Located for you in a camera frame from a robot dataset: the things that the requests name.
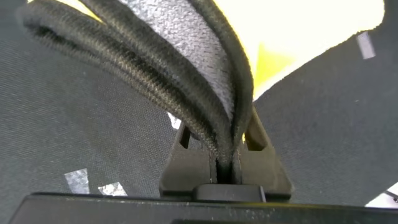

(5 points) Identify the small white tag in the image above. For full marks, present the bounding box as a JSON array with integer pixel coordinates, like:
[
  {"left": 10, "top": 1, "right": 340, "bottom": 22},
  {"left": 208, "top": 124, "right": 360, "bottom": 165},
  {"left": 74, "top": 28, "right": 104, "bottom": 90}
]
[{"left": 167, "top": 111, "right": 182, "bottom": 131}]

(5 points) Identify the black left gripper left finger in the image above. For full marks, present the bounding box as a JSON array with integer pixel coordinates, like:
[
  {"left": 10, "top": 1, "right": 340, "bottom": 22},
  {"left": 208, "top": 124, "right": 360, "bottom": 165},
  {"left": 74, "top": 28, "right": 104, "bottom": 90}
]
[{"left": 159, "top": 123, "right": 218, "bottom": 200}]

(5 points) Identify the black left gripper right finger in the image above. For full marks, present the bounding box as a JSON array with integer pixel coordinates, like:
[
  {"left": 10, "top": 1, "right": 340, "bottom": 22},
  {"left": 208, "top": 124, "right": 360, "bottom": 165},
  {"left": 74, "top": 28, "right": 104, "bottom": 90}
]
[{"left": 233, "top": 107, "right": 294, "bottom": 202}]

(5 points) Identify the yellow microfibre towel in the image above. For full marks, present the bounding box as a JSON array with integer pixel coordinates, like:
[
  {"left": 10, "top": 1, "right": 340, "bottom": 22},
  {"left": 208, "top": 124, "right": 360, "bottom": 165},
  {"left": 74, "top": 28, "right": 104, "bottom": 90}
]
[{"left": 17, "top": 0, "right": 387, "bottom": 159}]

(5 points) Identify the grey tape marker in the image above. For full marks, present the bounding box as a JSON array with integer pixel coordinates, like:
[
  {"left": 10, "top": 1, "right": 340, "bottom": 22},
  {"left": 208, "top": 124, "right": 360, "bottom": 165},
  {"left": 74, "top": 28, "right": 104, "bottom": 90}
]
[
  {"left": 355, "top": 30, "right": 377, "bottom": 60},
  {"left": 97, "top": 181, "right": 129, "bottom": 197},
  {"left": 63, "top": 168, "right": 91, "bottom": 195}
]

